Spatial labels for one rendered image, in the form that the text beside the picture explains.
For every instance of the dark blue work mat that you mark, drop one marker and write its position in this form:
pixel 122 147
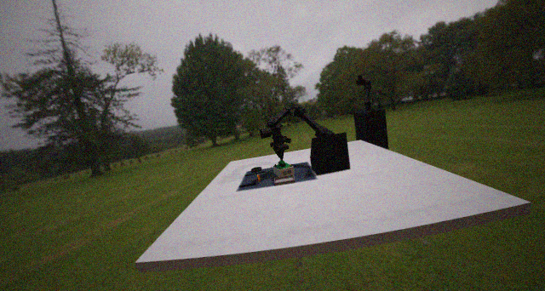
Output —
pixel 303 172

